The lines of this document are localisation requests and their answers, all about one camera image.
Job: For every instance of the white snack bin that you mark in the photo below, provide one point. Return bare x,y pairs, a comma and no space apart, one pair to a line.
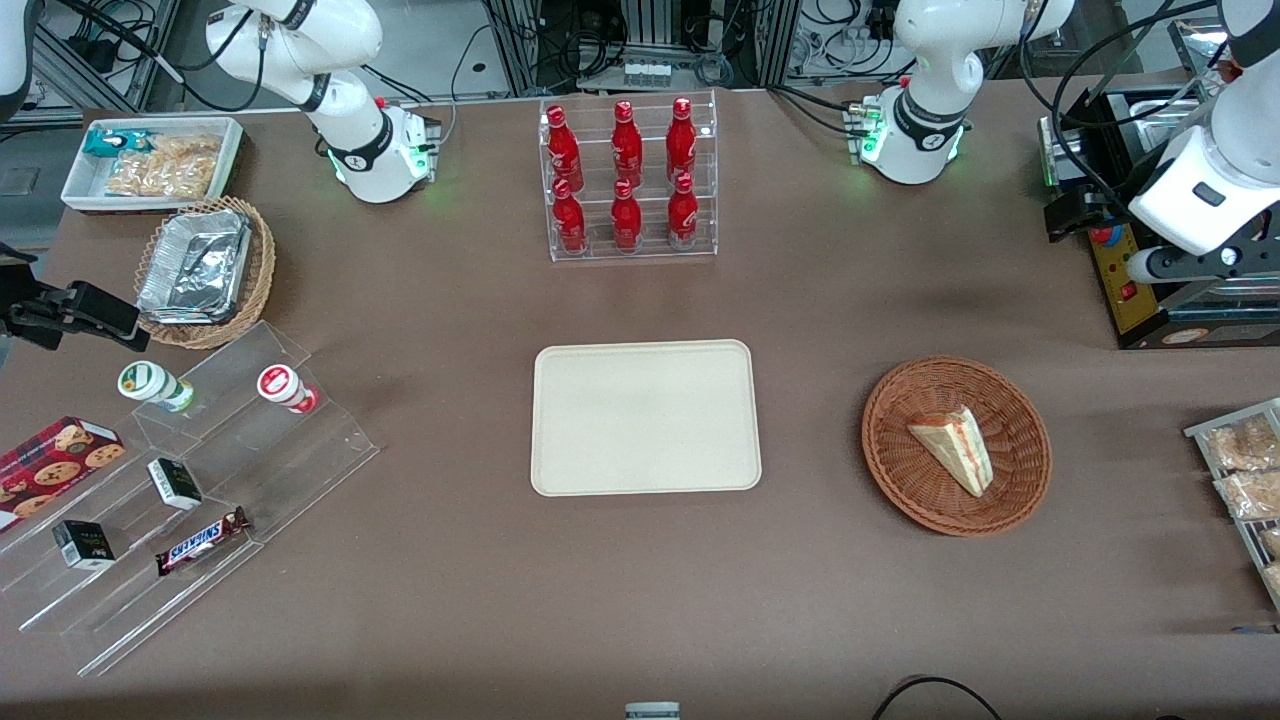
85,185

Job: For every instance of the small grey device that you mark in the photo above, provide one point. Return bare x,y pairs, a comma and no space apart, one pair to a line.
652,711

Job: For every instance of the stack of foil containers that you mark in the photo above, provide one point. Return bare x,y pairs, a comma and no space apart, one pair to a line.
195,265

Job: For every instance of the black hot dog roller machine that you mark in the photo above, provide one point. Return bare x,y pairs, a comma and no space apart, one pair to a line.
1135,305

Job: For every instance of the clear acrylic step stand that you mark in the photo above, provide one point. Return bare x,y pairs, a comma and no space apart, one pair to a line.
100,620
330,440

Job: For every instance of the green lid yogurt cup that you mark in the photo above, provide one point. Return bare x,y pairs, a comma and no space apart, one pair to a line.
150,383

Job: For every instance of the brown wicker basket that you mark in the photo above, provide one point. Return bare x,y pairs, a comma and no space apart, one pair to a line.
900,470

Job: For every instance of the triangular sandwich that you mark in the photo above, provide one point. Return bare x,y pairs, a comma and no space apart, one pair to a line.
955,447

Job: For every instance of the red lid yogurt cup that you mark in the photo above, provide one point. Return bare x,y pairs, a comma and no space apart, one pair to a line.
281,384

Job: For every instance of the clear bag of crackers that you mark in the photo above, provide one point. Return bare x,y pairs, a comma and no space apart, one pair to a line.
170,168

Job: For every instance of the clear acrylic bottle rack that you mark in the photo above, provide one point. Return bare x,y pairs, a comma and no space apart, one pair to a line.
598,245

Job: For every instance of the aluminium frame rack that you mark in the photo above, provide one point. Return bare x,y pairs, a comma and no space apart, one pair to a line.
770,40

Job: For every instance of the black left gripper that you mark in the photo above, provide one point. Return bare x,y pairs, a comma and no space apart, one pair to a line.
1103,207

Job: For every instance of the wrapped pastry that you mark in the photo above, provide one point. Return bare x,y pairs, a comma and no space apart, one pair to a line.
1274,580
1272,542
1245,442
1255,495

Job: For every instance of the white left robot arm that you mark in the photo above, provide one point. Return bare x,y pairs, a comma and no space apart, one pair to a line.
930,60

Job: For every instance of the teal snack packet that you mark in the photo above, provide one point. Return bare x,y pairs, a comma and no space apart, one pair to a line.
110,143

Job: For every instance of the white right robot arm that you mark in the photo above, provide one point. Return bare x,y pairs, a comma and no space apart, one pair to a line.
330,40

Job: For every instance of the steel pan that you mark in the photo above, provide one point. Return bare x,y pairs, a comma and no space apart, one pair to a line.
1165,115

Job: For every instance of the tan wicker basket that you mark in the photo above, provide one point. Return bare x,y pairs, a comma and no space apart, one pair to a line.
262,262

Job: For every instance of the Snickers chocolate bar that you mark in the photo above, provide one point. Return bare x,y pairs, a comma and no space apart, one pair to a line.
200,541

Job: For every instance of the beige rectangular tray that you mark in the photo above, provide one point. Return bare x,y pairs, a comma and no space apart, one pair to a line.
645,418

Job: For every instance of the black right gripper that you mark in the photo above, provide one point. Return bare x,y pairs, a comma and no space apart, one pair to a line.
22,303

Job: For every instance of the red soda bottle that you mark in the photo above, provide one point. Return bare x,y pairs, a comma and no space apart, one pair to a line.
569,222
681,143
683,217
626,220
564,150
627,147

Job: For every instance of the red cookie box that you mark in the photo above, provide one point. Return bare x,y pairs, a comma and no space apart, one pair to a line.
55,465

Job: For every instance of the small black white box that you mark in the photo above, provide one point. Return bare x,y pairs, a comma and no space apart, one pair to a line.
83,545
174,483

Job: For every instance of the grey pastry tray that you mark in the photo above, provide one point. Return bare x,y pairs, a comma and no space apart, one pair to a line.
1205,432

